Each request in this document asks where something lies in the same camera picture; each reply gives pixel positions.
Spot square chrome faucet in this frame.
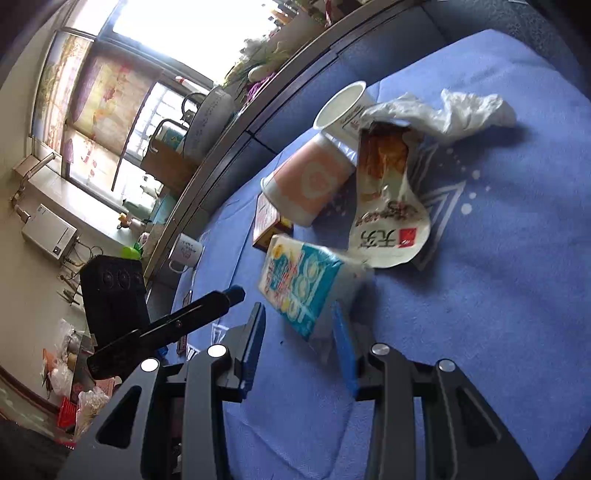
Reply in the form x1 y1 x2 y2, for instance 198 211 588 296
150 119 185 153

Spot pink paper cup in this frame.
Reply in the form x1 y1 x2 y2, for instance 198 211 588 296
261 136 356 228

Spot white tissue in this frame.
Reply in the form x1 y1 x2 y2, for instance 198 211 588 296
362 89 517 147

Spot arched chrome faucet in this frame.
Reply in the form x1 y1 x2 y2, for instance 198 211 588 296
181 92 206 123

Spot green onions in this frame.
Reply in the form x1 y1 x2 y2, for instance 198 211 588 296
226 41 296 88

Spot red plastic basket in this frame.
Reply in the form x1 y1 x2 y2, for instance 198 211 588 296
55 396 80 432

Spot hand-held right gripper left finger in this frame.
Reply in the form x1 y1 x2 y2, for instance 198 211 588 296
58 302 267 480

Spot white orange snack bag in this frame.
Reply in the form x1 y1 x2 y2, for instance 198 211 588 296
347 121 432 268

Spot white enamel mug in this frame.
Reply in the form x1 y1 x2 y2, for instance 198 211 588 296
167 233 205 273

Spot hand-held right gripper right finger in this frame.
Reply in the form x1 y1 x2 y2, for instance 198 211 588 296
332 302 541 480

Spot white water heater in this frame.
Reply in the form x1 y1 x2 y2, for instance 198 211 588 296
22 204 78 264

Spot purple vegetable scraps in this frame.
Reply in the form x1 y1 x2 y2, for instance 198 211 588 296
242 71 278 102

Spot blue printed tablecloth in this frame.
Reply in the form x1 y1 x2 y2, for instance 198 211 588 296
171 28 591 480

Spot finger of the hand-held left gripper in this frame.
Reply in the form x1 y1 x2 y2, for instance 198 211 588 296
87 285 246 380

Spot white patterned wash basin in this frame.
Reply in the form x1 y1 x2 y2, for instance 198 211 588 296
181 88 235 162

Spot white paper cup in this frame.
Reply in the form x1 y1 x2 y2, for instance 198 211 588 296
313 82 379 160

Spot small yellow red box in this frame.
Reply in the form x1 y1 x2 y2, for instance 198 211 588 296
252 193 294 252

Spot wooden cutting board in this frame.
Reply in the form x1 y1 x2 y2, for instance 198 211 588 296
140 138 197 197

